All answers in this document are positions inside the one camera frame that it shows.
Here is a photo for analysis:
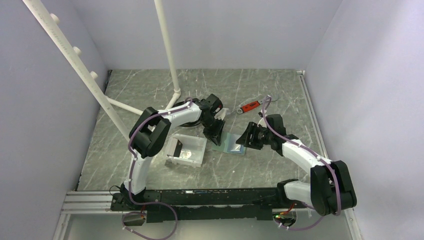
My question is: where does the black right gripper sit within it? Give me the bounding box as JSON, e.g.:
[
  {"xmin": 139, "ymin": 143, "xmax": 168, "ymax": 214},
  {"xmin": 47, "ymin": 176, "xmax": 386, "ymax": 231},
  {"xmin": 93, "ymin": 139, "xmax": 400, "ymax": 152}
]
[{"xmin": 236, "ymin": 122, "xmax": 273, "ymax": 150}]

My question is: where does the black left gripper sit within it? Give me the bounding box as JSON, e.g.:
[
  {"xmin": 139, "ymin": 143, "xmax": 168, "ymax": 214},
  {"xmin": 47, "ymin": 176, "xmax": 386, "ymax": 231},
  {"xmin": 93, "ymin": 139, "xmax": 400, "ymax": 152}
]
[{"xmin": 200, "ymin": 116, "xmax": 226, "ymax": 147}]

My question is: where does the silver credit card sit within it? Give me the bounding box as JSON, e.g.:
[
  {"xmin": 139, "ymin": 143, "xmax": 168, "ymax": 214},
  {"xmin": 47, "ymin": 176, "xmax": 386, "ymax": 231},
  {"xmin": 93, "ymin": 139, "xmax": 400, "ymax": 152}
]
[{"xmin": 227, "ymin": 143, "xmax": 244, "ymax": 153}]

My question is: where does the dark card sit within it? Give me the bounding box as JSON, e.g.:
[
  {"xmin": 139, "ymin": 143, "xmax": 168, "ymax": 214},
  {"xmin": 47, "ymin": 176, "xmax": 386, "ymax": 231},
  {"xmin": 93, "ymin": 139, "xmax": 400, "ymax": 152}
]
[{"xmin": 172, "ymin": 139, "xmax": 183, "ymax": 158}]

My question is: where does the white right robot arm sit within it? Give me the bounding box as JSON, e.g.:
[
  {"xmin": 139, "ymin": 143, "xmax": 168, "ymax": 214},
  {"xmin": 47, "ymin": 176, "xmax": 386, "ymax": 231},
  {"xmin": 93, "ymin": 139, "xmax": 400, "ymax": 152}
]
[{"xmin": 236, "ymin": 114, "xmax": 358, "ymax": 216}]

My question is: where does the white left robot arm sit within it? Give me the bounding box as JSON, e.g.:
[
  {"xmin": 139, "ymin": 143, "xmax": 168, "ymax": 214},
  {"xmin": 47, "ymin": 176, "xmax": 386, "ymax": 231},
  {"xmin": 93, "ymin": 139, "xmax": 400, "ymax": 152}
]
[{"xmin": 120, "ymin": 94, "xmax": 225, "ymax": 210}]

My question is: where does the clear plastic tray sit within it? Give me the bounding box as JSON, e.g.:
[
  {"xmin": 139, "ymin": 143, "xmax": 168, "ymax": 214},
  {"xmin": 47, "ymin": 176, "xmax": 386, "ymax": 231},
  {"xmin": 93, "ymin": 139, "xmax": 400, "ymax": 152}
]
[{"xmin": 165, "ymin": 133, "xmax": 207, "ymax": 168}]

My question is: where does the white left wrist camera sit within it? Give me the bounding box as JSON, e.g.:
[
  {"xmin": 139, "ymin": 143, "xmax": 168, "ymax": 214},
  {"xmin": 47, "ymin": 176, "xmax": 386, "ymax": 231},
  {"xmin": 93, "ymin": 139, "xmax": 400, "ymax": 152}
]
[{"xmin": 214, "ymin": 107, "xmax": 229, "ymax": 120}]

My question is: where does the red handled adjustable wrench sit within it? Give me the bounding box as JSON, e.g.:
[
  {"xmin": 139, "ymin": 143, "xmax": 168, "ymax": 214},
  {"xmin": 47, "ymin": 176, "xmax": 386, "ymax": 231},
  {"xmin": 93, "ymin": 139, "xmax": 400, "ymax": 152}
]
[{"xmin": 236, "ymin": 95, "xmax": 279, "ymax": 114}]

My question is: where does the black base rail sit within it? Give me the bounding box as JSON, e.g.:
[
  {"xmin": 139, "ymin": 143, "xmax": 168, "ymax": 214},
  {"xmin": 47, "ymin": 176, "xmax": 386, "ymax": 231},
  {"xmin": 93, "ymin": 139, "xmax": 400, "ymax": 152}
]
[{"xmin": 110, "ymin": 187, "xmax": 304, "ymax": 223}]

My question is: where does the aluminium extrusion frame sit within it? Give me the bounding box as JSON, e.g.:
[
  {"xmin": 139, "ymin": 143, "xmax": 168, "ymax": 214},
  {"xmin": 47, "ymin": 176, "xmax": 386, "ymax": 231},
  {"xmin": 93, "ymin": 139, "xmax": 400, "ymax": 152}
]
[{"xmin": 52, "ymin": 191, "xmax": 113, "ymax": 240}]

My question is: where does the white pvc pipe frame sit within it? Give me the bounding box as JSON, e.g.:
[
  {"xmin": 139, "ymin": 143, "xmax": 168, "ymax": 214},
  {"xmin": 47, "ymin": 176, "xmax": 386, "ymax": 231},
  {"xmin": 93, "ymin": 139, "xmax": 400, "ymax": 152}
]
[{"xmin": 22, "ymin": 0, "xmax": 182, "ymax": 140}]

